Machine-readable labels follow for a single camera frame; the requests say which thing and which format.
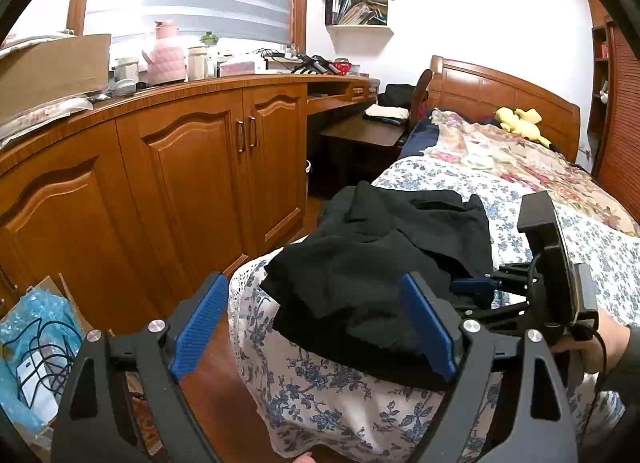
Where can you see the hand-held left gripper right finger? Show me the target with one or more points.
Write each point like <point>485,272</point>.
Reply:
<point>430,328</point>

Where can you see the folded black clothes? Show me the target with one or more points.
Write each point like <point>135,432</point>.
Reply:
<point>397,95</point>

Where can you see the small white figurine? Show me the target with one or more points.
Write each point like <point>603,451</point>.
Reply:
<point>603,90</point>

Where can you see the blue floral bed sheet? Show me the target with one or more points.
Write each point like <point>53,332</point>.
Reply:
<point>325,403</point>

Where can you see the wooden louvered wardrobe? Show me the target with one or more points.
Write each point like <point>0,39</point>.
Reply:
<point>625,118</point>

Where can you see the person's right forearm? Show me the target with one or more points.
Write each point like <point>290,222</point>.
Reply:
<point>622,383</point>

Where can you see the wooden desk cabinet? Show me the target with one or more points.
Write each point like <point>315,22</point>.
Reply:
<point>190,153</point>

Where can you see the white jar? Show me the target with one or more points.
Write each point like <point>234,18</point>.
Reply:
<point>126,70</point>

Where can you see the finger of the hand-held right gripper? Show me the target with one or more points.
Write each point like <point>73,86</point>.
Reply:
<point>500,318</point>
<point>472,286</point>

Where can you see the flat cardboard box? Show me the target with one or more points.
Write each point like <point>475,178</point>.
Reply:
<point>55,73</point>

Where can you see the black mechanical tool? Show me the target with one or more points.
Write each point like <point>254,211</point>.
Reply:
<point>312,64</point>

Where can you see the person's right hand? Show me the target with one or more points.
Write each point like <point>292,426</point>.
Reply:
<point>615,343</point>

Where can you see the wooden bed headboard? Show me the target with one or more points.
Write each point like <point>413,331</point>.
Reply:
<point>475,83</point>

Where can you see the folded white clothes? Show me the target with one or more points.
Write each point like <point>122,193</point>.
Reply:
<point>385,115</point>

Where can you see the pink tissue box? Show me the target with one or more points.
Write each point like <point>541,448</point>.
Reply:
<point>242,67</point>

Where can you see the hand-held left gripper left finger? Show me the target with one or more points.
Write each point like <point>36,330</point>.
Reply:
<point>200,323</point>

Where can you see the pink thermos jug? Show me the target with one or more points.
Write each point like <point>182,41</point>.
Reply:
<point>165,60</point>

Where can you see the red plastic basket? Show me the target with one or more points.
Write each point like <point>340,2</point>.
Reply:
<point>343,68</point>

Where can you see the row of books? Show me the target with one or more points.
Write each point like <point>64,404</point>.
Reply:
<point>360,13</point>

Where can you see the white cup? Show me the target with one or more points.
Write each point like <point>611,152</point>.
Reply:
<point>197,64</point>

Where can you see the blue bubble wrap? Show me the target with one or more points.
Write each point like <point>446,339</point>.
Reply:
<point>30,313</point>

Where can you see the navy blue bed cover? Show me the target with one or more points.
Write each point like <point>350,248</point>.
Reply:
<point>422,135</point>

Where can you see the open cardboard box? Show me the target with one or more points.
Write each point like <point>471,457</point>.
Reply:
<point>50,285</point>

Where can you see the red floral blanket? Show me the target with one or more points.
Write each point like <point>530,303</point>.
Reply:
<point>525,163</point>

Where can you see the yellow plush toy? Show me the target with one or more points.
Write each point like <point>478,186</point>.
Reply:
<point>515,120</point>

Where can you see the white charger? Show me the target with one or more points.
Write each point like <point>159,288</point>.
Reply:
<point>30,373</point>

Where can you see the person's left hand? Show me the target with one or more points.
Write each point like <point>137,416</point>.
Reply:
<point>305,459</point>

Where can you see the black button coat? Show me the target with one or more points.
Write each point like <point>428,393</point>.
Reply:
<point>360,268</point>

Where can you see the green-lidded glass bottle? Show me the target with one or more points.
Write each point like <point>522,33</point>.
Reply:
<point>210,55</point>

